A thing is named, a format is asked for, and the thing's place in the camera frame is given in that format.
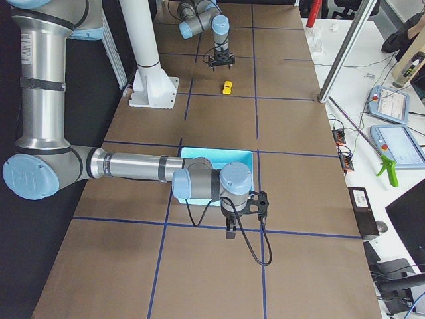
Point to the yellow beetle toy car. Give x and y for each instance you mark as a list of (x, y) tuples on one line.
[(227, 88)]

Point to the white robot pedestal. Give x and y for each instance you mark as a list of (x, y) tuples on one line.
[(152, 87)]

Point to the teach pendant near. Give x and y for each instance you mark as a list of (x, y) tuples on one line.
[(396, 142)]

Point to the teach pendant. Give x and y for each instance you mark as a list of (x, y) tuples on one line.
[(396, 142), (388, 104)]

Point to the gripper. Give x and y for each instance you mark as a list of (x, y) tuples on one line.
[(220, 56), (229, 219)]

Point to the aluminium frame post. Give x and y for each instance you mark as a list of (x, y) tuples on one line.
[(354, 31)]

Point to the black box with label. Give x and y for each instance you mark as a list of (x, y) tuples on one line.
[(366, 223)]

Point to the teach pendant far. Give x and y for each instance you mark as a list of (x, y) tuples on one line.
[(388, 104)]

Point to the black monitor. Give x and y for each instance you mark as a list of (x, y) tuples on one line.
[(407, 217)]

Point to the red cylinder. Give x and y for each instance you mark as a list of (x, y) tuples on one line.
[(314, 11)]

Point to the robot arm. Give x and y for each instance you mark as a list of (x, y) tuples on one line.
[(91, 101), (199, 16)]

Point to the light blue plastic bin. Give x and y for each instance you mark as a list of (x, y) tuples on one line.
[(218, 158)]

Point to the orange black connector block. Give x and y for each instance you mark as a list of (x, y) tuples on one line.
[(339, 136)]

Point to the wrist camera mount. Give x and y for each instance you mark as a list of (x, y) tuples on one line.
[(257, 203)]

